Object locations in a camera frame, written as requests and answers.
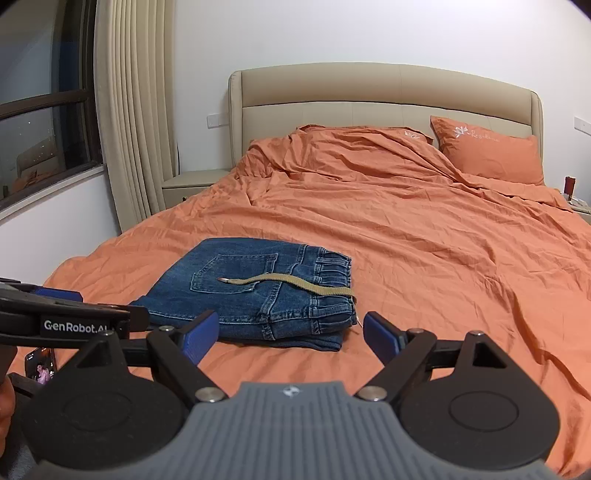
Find smartphone with lit screen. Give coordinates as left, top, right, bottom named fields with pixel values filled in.
left=23, top=348, right=59, bottom=387

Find orange duvet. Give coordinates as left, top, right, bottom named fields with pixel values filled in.
left=9, top=123, right=591, bottom=479

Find white nightstand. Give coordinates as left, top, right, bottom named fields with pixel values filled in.
left=560, top=187, right=591, bottom=214

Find orange pillow with white print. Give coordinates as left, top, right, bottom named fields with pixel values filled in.
left=429, top=115, right=546, bottom=187

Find beige pleated curtain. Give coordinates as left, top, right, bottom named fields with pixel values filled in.
left=94, top=0, right=179, bottom=234

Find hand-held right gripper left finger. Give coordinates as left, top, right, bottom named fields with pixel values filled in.
left=73, top=309, right=229, bottom=404

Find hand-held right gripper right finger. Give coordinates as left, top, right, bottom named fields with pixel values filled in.
left=355, top=311, right=523, bottom=403

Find beige upholstered bed headboard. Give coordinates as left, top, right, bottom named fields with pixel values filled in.
left=228, top=62, right=544, bottom=186

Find olive green belt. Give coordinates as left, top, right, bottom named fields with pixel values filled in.
left=216, top=272, right=356, bottom=299

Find beige nightstand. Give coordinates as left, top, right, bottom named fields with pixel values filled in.
left=161, top=168, right=232, bottom=216

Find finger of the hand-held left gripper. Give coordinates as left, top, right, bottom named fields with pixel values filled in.
left=82, top=301, right=151, bottom=333
left=0, top=277, right=86, bottom=307

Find dark framed window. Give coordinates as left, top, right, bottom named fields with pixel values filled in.
left=0, top=0, right=105, bottom=214

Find person's left forearm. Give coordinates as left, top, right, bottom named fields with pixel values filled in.
left=0, top=344, right=18, bottom=442

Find blue denim pants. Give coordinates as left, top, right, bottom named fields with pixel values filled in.
left=128, top=237, right=359, bottom=353

